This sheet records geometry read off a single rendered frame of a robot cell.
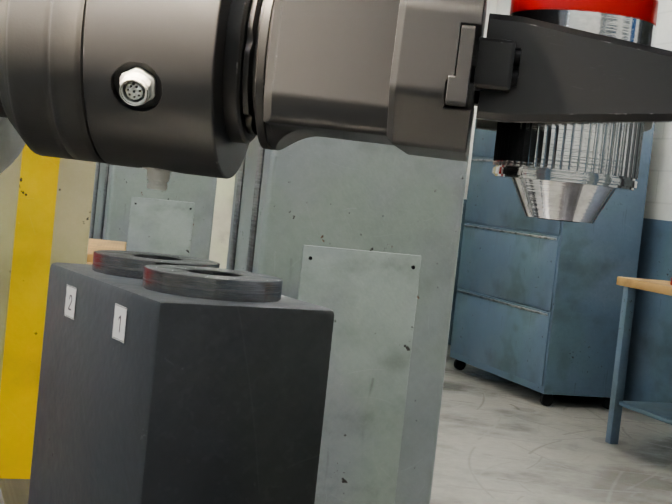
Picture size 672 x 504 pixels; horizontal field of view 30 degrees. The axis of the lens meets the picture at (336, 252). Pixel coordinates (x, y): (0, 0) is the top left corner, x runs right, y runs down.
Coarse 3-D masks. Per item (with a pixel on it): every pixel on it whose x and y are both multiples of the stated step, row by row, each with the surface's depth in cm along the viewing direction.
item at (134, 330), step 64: (128, 256) 88; (64, 320) 88; (128, 320) 77; (192, 320) 74; (256, 320) 76; (320, 320) 79; (64, 384) 87; (128, 384) 77; (192, 384) 75; (256, 384) 77; (320, 384) 79; (64, 448) 86; (128, 448) 76; (192, 448) 75; (256, 448) 77
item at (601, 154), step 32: (608, 32) 39; (640, 32) 39; (512, 128) 40; (544, 128) 39; (576, 128) 39; (608, 128) 39; (640, 128) 40; (512, 160) 40; (544, 160) 39; (576, 160) 39; (608, 160) 39
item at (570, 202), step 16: (528, 192) 40; (544, 192) 40; (560, 192) 40; (576, 192) 40; (592, 192) 40; (608, 192) 40; (528, 208) 41; (544, 208) 40; (560, 208) 40; (576, 208) 40; (592, 208) 40
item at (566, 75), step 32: (512, 32) 38; (544, 32) 38; (576, 32) 38; (480, 64) 37; (512, 64) 37; (544, 64) 38; (576, 64) 38; (608, 64) 38; (640, 64) 38; (480, 96) 38; (512, 96) 38; (544, 96) 38; (576, 96) 38; (608, 96) 38; (640, 96) 38
